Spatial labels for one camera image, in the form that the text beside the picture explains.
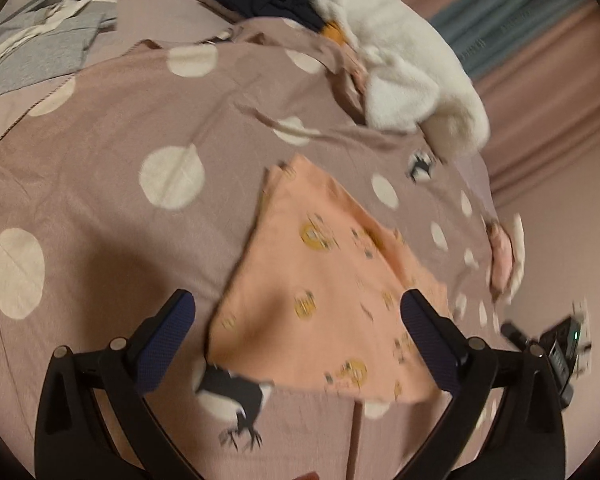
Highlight white wall power strip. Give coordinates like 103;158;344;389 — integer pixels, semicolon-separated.
572;298;593;378

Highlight folded pink white clothes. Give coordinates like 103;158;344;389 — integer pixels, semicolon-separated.
486;214;526;304

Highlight grey folded cloth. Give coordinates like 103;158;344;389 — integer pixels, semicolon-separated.
0;0;118;96

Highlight person's right hand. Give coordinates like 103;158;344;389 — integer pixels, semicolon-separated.
294;471;320;480

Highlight white fluffy blanket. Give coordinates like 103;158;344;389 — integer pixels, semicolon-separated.
312;0;490;160

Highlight teal curtain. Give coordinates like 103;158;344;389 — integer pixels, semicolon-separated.
429;0;591;81

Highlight peach printed child's garment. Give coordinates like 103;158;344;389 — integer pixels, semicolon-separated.
207;156;449;403

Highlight mauve polka dot bedspread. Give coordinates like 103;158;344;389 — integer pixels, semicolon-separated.
0;18;498;479

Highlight pink curtain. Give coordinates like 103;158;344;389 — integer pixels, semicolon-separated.
402;0;600;204

